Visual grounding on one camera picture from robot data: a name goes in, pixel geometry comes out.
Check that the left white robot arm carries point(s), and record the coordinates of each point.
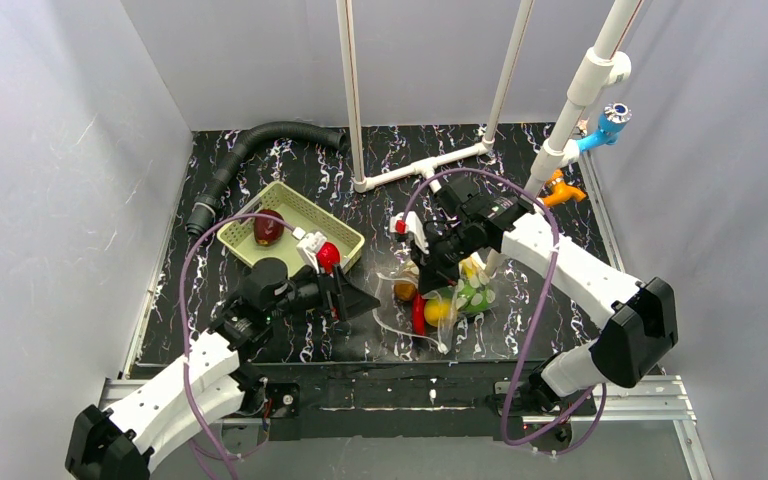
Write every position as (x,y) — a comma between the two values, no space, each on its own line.
(213,379)

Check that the white PVC pipe frame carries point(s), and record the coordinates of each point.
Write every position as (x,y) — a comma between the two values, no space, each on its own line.
(427,72)

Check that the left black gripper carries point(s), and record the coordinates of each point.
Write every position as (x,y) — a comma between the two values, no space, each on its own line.
(334,291)

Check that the orange fake fruit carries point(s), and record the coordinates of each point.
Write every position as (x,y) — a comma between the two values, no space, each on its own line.
(404,290)

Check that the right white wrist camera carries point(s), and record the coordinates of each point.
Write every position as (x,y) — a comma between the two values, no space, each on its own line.
(408,227)

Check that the red fake apple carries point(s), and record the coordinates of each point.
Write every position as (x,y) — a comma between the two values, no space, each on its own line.
(327,257)

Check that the green fake vegetable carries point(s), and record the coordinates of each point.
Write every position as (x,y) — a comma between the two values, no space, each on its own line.
(472,300)

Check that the orange plastic faucet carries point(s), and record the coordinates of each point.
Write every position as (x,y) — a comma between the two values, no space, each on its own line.
(559,191)

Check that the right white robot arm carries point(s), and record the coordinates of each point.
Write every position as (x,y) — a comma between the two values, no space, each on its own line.
(637,320)

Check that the purple fake sweet potato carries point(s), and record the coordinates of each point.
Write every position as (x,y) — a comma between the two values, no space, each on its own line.
(268,228)

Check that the clear polka dot zip bag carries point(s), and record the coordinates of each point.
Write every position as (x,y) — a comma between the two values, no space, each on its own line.
(395,316)

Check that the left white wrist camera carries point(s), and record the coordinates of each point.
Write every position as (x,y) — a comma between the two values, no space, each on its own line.
(308,246)

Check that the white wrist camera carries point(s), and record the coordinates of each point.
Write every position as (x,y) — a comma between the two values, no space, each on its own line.
(408,227)
(308,246)

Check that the yellow fake bell pepper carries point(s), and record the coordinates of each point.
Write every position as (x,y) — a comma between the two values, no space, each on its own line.
(439,312)

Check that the blue plastic faucet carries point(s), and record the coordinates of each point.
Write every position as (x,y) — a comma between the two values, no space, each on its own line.
(613,119)

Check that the red fake chili pepper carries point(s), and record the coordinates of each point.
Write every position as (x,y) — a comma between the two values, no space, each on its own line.
(417,315)

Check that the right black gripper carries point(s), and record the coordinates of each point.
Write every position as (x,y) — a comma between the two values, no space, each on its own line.
(433,263)

